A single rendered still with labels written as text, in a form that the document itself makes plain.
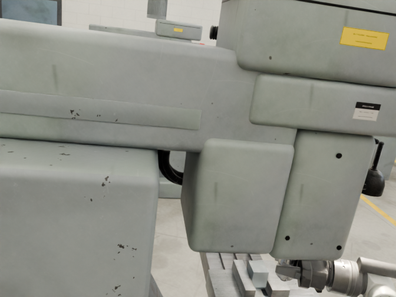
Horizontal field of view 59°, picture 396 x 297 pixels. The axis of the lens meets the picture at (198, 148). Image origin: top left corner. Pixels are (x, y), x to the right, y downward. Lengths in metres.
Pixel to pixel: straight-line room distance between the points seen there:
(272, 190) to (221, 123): 0.18
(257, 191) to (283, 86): 0.21
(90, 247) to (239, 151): 0.32
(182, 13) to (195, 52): 6.64
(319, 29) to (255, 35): 0.11
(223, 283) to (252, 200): 0.54
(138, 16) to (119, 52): 6.62
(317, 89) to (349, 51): 0.08
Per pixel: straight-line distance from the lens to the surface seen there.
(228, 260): 1.44
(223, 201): 0.71
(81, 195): 0.57
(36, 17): 7.47
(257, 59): 0.63
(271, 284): 1.19
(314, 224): 0.83
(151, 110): 0.63
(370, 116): 0.76
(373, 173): 0.99
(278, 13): 0.64
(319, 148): 0.75
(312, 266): 0.98
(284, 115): 0.68
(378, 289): 1.00
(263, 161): 0.69
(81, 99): 0.64
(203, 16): 7.31
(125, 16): 7.25
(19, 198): 0.59
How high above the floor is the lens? 1.78
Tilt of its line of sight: 18 degrees down
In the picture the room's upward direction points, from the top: 8 degrees clockwise
